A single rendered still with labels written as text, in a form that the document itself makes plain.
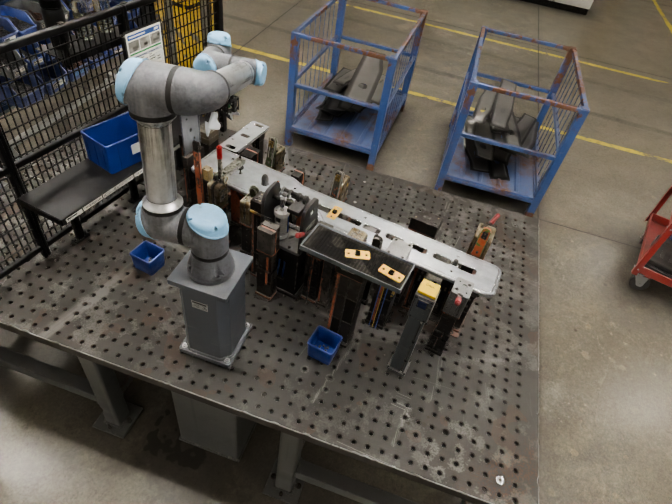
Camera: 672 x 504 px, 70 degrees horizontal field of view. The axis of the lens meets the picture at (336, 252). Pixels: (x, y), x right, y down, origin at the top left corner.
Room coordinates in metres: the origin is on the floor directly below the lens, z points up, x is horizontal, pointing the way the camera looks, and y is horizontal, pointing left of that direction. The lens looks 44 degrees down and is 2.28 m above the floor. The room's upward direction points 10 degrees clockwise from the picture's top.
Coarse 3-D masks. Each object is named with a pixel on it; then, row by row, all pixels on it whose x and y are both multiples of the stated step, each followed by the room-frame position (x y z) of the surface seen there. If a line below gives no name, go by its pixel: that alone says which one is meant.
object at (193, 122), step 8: (184, 120) 1.77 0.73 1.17; (192, 120) 1.81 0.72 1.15; (184, 128) 1.76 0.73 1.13; (192, 128) 1.81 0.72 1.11; (184, 136) 1.76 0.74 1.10; (192, 136) 1.80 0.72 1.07; (200, 136) 1.85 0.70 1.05; (184, 144) 1.75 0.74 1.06; (200, 144) 1.85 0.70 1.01; (184, 152) 1.74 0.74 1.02
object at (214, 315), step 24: (240, 264) 1.08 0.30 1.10; (192, 288) 0.94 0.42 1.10; (216, 288) 0.96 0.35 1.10; (240, 288) 1.05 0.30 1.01; (192, 312) 0.96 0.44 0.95; (216, 312) 0.94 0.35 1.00; (240, 312) 1.04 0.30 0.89; (192, 336) 0.96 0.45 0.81; (216, 336) 0.94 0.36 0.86; (240, 336) 1.04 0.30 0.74; (216, 360) 0.93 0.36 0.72
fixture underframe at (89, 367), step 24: (0, 360) 1.03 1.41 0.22; (24, 360) 1.05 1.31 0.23; (72, 384) 0.98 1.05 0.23; (96, 384) 0.93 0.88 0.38; (120, 384) 1.02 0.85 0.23; (120, 408) 0.96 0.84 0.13; (120, 432) 0.90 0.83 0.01; (288, 456) 0.77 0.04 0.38; (288, 480) 0.77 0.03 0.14; (312, 480) 0.76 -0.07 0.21; (336, 480) 0.78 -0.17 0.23
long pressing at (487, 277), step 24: (192, 168) 1.67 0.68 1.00; (216, 168) 1.70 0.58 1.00; (264, 168) 1.76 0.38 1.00; (240, 192) 1.58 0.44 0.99; (312, 192) 1.66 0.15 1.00; (360, 216) 1.55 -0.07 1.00; (384, 240) 1.43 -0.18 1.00; (408, 240) 1.46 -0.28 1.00; (432, 240) 1.48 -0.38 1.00; (432, 264) 1.34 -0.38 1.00; (480, 264) 1.39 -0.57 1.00; (480, 288) 1.26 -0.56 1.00
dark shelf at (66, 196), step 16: (176, 128) 1.91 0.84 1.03; (176, 144) 1.79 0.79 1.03; (64, 176) 1.43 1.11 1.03; (80, 176) 1.45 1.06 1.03; (96, 176) 1.47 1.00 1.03; (112, 176) 1.49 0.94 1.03; (128, 176) 1.51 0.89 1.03; (32, 192) 1.31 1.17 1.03; (48, 192) 1.33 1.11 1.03; (64, 192) 1.34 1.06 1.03; (80, 192) 1.36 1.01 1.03; (96, 192) 1.38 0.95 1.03; (112, 192) 1.42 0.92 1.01; (32, 208) 1.24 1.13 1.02; (48, 208) 1.24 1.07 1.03; (64, 208) 1.26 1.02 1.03; (80, 208) 1.28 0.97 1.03; (64, 224) 1.20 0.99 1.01
